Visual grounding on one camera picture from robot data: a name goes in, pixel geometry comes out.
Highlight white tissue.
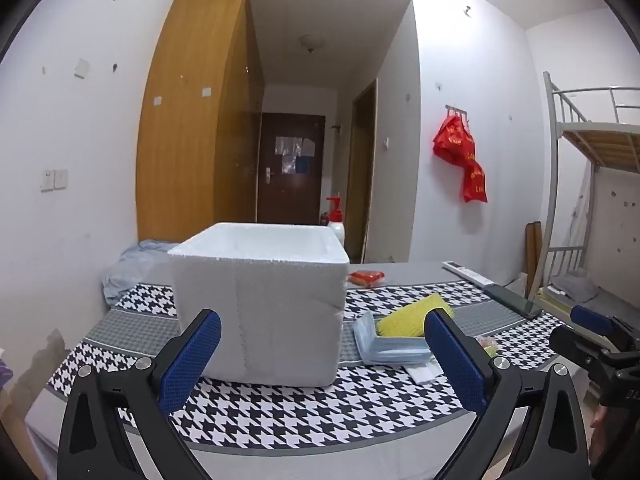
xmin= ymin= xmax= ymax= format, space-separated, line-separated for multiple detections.
xmin=405 ymin=359 xmax=444 ymax=385

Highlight yellow foam net sleeve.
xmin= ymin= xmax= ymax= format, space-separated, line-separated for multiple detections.
xmin=376 ymin=294 xmax=454 ymax=338

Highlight blue face mask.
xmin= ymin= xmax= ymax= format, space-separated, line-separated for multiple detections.
xmin=352 ymin=312 xmax=433 ymax=366

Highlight person right hand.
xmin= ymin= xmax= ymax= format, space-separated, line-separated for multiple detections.
xmin=589 ymin=404 xmax=608 ymax=465

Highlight black smartphone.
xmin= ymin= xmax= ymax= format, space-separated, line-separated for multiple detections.
xmin=484 ymin=284 xmax=542 ymax=320

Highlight wooden planks leaning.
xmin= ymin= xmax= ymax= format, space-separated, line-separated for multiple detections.
xmin=525 ymin=221 xmax=542 ymax=296

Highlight green snack wrapper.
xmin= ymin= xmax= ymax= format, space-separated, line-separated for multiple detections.
xmin=476 ymin=336 xmax=499 ymax=359

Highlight white remote control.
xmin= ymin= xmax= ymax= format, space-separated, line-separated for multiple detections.
xmin=442 ymin=261 xmax=494 ymax=288

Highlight light blue crumpled cloth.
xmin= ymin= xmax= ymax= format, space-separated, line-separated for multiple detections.
xmin=101 ymin=240 xmax=177 ymax=307

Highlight houndstooth table mat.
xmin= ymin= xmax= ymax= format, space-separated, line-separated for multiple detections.
xmin=46 ymin=271 xmax=569 ymax=451

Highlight metal bunk bed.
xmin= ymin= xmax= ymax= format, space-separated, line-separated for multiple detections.
xmin=528 ymin=73 xmax=639 ymax=323

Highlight white styrofoam box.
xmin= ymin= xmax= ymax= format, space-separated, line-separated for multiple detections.
xmin=168 ymin=222 xmax=349 ymax=387

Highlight red plastic bag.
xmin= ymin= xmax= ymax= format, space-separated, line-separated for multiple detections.
xmin=433 ymin=113 xmax=488 ymax=203

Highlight red snack packet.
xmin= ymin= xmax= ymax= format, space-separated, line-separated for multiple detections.
xmin=348 ymin=270 xmax=385 ymax=288

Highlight wooden wardrobe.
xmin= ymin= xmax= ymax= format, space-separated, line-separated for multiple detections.
xmin=136 ymin=0 xmax=265 ymax=242

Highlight white pump lotion bottle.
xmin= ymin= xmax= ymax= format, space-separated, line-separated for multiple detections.
xmin=326 ymin=196 xmax=345 ymax=245

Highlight dark brown entrance door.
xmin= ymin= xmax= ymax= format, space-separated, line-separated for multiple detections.
xmin=257 ymin=113 xmax=326 ymax=226

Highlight ceiling lamp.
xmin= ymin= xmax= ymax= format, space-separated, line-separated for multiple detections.
xmin=298 ymin=34 xmax=326 ymax=53

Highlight wall switch panel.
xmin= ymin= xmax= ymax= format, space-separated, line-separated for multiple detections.
xmin=40 ymin=169 xmax=68 ymax=192

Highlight wall hook rack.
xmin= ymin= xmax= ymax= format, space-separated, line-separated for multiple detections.
xmin=445 ymin=105 xmax=469 ymax=122

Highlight wooden side door frame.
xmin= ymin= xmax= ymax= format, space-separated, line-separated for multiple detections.
xmin=345 ymin=80 xmax=378 ymax=263

